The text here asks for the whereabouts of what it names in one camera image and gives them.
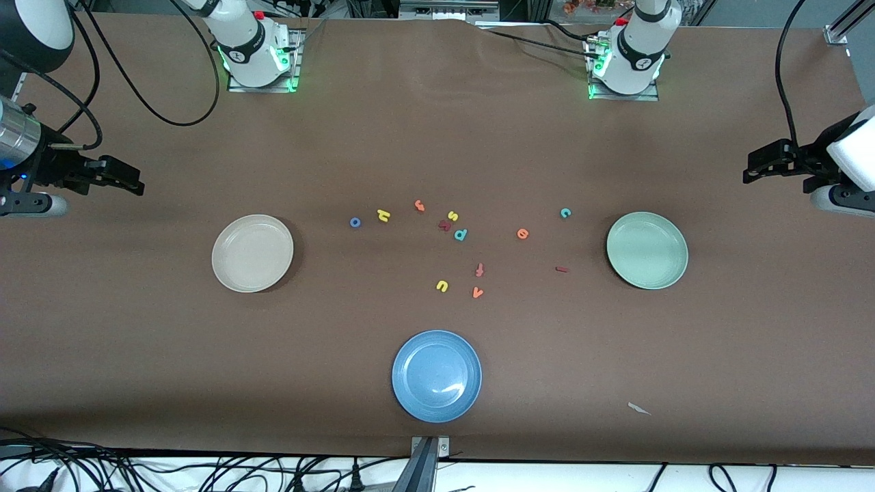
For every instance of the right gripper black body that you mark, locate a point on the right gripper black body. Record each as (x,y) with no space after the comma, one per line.
(53,168)

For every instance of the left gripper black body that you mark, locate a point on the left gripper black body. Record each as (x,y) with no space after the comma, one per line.
(811,161)

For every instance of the short aluminium profile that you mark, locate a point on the short aluminium profile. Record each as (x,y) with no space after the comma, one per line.
(839,31)

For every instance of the green plate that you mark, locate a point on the green plate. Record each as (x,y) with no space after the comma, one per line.
(647,250)

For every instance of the beige brown plate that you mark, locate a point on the beige brown plate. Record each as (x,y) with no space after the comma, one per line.
(253,253)

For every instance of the brown table cover sheet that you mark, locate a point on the brown table cover sheet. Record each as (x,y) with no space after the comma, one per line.
(137,355)

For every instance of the orange flower decoration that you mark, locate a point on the orange flower decoration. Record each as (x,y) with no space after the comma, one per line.
(588,5)

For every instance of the white paper scrap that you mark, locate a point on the white paper scrap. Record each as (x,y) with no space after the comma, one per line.
(639,408)

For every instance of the grey equipment box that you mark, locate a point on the grey equipment box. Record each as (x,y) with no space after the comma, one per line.
(448,8)

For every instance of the blue plate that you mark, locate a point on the blue plate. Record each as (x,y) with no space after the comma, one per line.
(437,376)

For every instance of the black plug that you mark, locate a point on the black plug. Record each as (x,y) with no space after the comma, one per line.
(355,478)

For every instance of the white lower board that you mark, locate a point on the white lower board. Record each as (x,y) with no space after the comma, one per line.
(547,478)

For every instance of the long aluminium rail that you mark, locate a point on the long aluminium rail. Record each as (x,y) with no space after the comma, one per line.
(20,82)

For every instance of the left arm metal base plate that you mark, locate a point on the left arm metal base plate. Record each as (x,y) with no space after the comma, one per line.
(622,98)

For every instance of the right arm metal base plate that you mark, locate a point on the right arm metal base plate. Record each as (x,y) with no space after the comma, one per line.
(298,68)

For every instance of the grey metal camera bracket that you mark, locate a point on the grey metal camera bracket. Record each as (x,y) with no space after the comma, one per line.
(425,465)

